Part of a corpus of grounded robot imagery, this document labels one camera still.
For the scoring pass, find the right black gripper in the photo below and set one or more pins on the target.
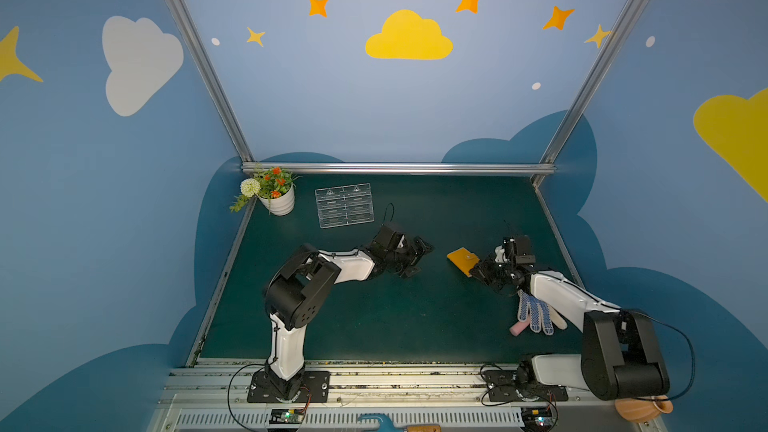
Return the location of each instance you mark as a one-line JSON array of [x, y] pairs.
[[495, 265]]

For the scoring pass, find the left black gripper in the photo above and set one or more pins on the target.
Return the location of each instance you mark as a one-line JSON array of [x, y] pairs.
[[409, 252]]

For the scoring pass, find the yellow leather card holder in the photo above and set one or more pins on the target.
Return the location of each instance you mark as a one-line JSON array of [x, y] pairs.
[[464, 260]]

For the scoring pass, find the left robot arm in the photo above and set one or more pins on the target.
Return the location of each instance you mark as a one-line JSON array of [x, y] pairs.
[[299, 289]]

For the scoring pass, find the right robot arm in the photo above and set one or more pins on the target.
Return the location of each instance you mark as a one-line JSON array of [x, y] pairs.
[[620, 355]]

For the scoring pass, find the clear plastic organizer tray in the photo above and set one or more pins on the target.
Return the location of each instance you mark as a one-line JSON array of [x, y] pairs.
[[344, 205]]

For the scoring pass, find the right controller board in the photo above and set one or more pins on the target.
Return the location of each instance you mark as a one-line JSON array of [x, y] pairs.
[[537, 419]]

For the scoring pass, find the controller board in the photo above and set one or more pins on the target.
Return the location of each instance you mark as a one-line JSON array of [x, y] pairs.
[[286, 417], [537, 419]]

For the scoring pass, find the potted flower plant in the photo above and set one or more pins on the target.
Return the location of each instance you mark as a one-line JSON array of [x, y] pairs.
[[273, 187]]

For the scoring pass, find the left controller board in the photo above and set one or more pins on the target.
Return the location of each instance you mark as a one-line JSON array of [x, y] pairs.
[[286, 417]]

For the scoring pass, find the terracotta clay vase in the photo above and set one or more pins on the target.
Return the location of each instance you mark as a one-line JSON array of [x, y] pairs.
[[641, 410]]

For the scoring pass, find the aluminium frame rear bar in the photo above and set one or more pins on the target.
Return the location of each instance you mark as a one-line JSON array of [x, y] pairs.
[[423, 169]]

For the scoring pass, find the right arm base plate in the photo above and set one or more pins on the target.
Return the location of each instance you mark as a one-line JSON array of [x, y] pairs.
[[502, 386]]

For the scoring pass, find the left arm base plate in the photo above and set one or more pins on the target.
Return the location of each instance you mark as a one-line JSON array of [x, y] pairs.
[[267, 387]]

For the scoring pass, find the teal handled tool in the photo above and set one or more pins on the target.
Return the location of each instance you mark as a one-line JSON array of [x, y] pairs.
[[385, 424]]

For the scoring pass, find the aluminium front rail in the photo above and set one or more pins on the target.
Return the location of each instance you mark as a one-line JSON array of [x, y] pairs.
[[452, 397]]

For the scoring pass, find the aluminium frame right post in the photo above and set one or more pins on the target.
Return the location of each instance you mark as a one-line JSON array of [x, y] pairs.
[[622, 28]]

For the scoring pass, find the aluminium frame post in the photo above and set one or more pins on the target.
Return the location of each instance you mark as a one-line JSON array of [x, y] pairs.
[[622, 28], [196, 47]]

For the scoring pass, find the aluminium frame left post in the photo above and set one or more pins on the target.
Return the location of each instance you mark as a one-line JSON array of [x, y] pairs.
[[196, 47]]

